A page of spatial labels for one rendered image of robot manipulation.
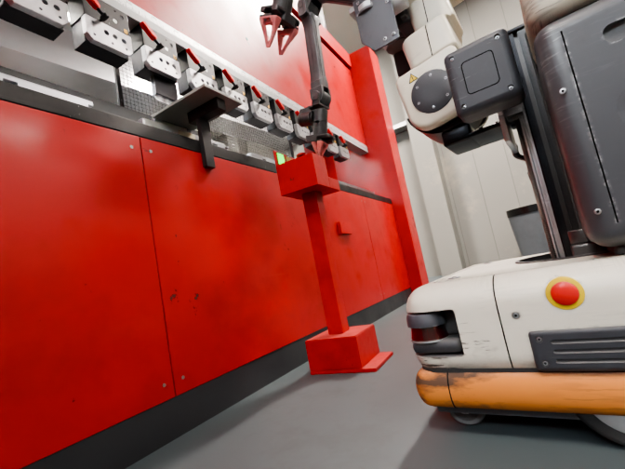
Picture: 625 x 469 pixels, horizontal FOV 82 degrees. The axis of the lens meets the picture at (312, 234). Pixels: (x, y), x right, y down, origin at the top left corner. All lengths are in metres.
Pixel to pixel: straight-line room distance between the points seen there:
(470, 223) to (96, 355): 5.20
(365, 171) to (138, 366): 2.68
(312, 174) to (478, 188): 4.52
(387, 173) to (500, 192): 2.66
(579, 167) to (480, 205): 4.93
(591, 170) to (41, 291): 1.04
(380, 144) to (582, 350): 2.80
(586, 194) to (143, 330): 0.98
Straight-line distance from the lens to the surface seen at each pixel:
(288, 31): 1.18
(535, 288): 0.70
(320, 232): 1.35
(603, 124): 0.74
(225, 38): 1.99
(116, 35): 1.48
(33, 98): 1.07
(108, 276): 1.00
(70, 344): 0.95
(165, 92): 1.54
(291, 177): 1.35
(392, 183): 3.22
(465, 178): 5.72
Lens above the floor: 0.34
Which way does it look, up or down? 7 degrees up
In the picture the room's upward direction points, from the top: 11 degrees counter-clockwise
